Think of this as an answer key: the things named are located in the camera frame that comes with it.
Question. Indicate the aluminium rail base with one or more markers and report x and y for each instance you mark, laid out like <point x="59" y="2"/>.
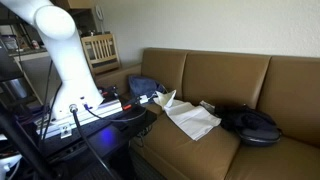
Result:
<point x="100" y="111"/>

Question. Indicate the kitchen counter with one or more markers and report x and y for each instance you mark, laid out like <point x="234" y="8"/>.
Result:
<point x="28" y="54"/>

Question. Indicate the dark monitor screen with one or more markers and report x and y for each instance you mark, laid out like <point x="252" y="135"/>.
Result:
<point x="8" y="63"/>

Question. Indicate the black clamp device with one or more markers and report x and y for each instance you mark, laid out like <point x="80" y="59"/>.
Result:
<point x="110" y="91"/>

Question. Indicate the white power adapter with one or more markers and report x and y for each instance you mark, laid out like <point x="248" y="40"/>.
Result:
<point x="144" y="99"/>

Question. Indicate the tan leather couch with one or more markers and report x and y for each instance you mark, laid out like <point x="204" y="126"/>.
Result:
<point x="216" y="76"/>

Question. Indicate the wooden slat-back chair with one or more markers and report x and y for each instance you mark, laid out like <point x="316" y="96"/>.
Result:
<point x="100" y="63"/>

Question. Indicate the blue cloth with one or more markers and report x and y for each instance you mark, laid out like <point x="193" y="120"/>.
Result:
<point x="143" y="85"/>

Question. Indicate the black cart table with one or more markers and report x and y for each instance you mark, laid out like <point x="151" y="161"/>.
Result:
<point x="110" y="138"/>

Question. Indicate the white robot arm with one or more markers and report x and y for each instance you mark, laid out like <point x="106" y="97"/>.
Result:
<point x="66" y="60"/>

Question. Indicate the white cloth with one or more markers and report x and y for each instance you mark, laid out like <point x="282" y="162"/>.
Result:
<point x="193" y="120"/>

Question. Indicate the black tripod pole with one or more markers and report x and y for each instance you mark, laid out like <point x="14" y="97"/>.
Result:
<point x="20" y="140"/>

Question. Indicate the black bag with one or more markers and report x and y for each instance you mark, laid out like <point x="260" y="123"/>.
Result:
<point x="253" y="128"/>

